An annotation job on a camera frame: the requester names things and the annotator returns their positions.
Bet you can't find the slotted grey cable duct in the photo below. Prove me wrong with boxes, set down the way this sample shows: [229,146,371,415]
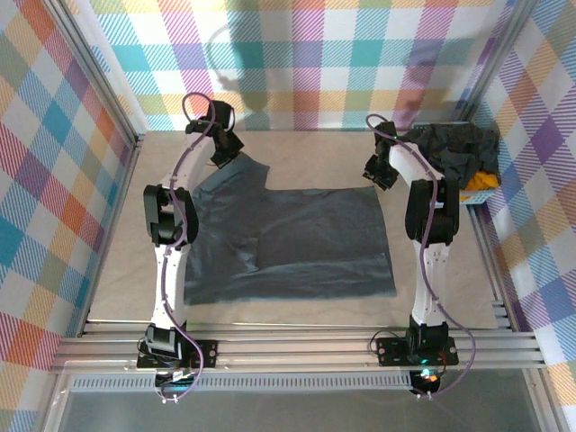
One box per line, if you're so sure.
[67,374,416,393]

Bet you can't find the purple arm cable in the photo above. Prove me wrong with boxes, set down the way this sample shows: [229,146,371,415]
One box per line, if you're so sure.
[365,113,478,401]
[156,92,216,404]

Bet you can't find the yellow crumpled t-shirt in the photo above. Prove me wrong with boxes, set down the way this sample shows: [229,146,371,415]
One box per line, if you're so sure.
[466,169,501,194]

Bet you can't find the dark crumpled t-shirt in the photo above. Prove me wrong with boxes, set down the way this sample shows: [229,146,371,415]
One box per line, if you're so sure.
[401,122,501,185]

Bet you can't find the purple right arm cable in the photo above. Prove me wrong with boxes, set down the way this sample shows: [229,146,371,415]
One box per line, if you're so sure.
[365,113,478,401]

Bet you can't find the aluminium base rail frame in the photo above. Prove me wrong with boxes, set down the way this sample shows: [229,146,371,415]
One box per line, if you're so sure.
[48,314,546,375]

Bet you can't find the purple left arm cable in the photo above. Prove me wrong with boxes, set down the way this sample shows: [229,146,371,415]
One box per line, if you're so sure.
[156,92,216,404]

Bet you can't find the aluminium frame post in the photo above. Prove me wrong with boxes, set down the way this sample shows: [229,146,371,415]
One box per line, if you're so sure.
[42,0,146,152]
[453,0,539,123]

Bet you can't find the grey t-shirt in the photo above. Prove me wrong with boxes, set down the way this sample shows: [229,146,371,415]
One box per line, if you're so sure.
[183,150,398,306]

